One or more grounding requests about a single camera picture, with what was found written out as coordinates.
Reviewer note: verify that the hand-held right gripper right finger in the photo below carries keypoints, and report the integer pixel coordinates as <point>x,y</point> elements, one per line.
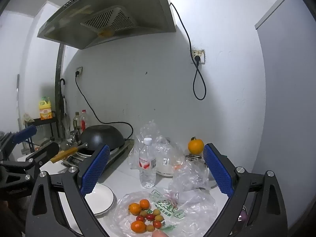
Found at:
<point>218,170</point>

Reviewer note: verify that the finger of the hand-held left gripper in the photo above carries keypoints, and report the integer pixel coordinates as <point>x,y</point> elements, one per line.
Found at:
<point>24,133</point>
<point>47,153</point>

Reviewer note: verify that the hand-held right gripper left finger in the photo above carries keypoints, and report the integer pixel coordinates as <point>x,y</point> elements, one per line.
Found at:
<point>96,170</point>

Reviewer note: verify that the white plate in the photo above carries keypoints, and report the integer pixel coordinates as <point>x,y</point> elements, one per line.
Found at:
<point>101,197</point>

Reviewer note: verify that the mandarin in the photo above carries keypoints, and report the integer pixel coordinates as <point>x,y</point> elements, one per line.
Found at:
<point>134,208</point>
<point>144,204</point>
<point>138,227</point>

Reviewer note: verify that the green printed plastic bag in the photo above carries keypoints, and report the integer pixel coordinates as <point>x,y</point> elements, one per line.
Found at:
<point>172,209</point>

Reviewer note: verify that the red cherry tomato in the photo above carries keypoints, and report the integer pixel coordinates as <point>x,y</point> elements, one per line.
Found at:
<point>150,216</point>
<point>157,224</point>
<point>140,218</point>

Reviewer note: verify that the person's right hand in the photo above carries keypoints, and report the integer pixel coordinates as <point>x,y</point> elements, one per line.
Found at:
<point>160,234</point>

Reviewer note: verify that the pale cloth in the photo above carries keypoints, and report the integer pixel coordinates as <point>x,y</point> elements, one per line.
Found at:
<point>27,118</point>

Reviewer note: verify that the black metal rack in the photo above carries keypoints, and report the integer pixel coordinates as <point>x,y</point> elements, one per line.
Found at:
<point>47,122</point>

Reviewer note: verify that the crumpled clear plastic bag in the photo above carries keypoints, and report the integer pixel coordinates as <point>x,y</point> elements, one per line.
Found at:
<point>190,177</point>

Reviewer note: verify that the steel utensil holder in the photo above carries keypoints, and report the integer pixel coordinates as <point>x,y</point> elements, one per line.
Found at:
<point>74,138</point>

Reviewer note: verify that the orange with green leaf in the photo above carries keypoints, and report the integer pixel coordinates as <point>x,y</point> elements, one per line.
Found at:
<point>195,147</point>

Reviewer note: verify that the yellow detergent bottle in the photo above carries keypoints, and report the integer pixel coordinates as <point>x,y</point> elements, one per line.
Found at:
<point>45,108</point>

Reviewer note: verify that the black wok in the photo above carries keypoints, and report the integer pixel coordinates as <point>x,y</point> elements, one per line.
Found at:
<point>103,135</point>

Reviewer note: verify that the orange peel pieces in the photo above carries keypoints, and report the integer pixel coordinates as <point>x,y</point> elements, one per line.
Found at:
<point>177,167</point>

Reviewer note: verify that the cooking oil bottle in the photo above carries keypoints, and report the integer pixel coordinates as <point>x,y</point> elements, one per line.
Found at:
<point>77,122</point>

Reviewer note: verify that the red cap bottle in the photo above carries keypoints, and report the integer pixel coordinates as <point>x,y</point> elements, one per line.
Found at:
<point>84,121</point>

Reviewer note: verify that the white dish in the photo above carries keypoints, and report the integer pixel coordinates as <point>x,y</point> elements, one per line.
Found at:
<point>167,165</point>

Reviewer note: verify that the clear water bottle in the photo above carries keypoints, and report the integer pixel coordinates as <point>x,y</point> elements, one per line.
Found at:
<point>147,172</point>

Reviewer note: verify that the grey refrigerator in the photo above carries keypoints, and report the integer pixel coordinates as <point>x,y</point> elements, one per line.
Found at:
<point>284,103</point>

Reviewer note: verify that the steel range hood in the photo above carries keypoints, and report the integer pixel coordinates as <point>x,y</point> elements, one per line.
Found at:
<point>111,0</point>

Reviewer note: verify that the small wall socket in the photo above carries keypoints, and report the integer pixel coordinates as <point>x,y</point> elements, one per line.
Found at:
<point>80,68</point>

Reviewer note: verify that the white wall socket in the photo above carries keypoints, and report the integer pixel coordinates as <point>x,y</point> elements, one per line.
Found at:
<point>201,53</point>

